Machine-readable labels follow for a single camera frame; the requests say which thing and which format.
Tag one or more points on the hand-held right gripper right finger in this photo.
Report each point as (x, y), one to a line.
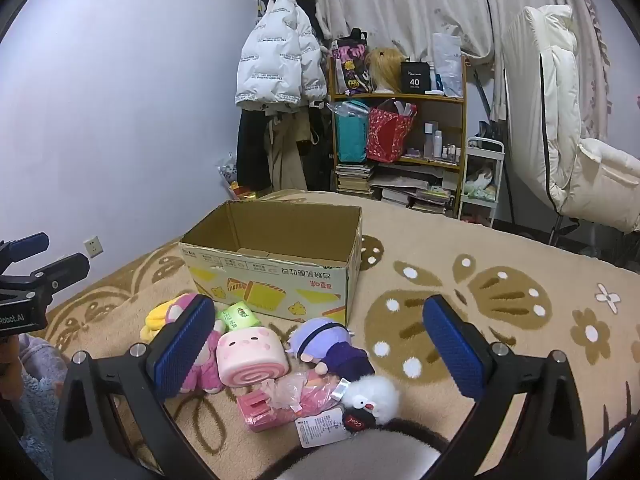
(450, 345)

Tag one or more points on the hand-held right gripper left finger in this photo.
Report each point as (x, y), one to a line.
(182, 345)

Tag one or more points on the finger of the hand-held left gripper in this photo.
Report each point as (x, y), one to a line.
(62, 269)
(27, 246)

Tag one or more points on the yellow and pink plush toy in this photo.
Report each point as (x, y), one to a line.
(160, 316)

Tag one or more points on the pink swirl roll plush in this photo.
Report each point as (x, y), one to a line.
(252, 357)

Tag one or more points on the white fluffy plush toy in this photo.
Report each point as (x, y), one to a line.
(375, 397)

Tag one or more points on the pink plastic toy box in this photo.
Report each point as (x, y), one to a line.
(260, 410)

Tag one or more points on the cardboard box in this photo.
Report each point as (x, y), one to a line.
(275, 280)

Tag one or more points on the purple-haired plush doll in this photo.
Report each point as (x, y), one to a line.
(330, 347)

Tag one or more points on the person's left forearm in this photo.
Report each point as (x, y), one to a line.
(40, 385)

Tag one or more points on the person's left hand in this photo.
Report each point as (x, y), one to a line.
(7, 357)

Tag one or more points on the green tissue pack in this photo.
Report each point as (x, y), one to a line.
(239, 316)

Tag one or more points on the beige patterned blanket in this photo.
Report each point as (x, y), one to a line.
(450, 260)

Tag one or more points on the grey and black furry plush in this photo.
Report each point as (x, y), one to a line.
(365, 452)

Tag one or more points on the pile of magazines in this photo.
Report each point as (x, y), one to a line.
(415, 192)

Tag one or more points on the white paper tag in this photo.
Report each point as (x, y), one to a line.
(317, 430)

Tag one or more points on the cloth in cart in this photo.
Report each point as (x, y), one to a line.
(480, 182)

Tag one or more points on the red and yellow packet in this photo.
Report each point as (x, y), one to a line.
(245, 191)

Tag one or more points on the white cart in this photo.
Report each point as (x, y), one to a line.
(497, 180)

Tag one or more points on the clear plastic bag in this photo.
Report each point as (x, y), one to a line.
(227, 170)

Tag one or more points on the stack of books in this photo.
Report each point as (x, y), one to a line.
(354, 180)

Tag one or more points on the row of small bottles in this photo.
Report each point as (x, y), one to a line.
(451, 154)

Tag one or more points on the white bottle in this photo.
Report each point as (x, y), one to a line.
(438, 145)

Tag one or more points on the tall clear bottle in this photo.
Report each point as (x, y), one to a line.
(429, 142)

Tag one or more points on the long black coat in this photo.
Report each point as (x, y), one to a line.
(250, 150)

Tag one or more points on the beige coat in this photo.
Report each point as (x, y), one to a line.
(285, 155)

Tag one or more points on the red patterned bag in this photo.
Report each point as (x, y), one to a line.
(387, 135)

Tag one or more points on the short black coat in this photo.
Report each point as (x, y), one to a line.
(320, 155)

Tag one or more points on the teal bag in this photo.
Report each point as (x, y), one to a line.
(350, 135)

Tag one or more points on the white padded chair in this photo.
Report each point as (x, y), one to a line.
(530, 110)

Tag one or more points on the wooden shelf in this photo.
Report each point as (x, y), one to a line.
(400, 97)

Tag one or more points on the black box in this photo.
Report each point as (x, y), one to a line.
(415, 79)

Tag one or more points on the white paper bag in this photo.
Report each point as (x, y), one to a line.
(447, 65)

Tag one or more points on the blonde wig head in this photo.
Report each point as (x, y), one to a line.
(385, 67)

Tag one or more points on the pink and black bag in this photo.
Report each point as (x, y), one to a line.
(350, 67)

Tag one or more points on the white puffer jacket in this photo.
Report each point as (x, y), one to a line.
(275, 50)

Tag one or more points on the white curtain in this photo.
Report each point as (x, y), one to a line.
(400, 0)

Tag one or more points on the wall outlet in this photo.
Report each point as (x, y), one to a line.
(93, 246)

